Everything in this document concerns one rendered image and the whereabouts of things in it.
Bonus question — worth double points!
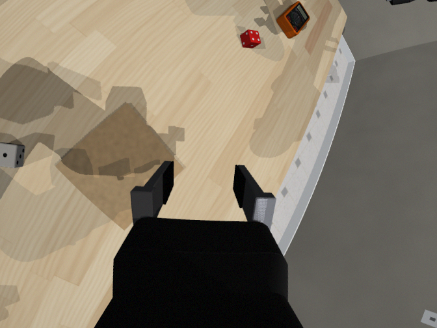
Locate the red die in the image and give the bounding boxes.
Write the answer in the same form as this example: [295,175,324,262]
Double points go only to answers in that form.
[240,29,261,48]

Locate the orange digital multimeter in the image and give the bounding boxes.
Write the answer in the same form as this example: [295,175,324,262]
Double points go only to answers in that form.
[276,1,310,38]

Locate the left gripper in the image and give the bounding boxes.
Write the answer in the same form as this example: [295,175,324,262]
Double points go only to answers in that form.
[386,0,437,5]

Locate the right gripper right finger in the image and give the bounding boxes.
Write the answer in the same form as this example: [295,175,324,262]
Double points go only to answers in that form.
[233,165,276,230]

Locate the brown square mat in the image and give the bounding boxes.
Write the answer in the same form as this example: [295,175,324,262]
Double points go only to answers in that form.
[56,103,183,230]

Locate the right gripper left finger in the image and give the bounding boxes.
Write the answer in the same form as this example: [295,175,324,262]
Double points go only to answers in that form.
[130,161,174,225]

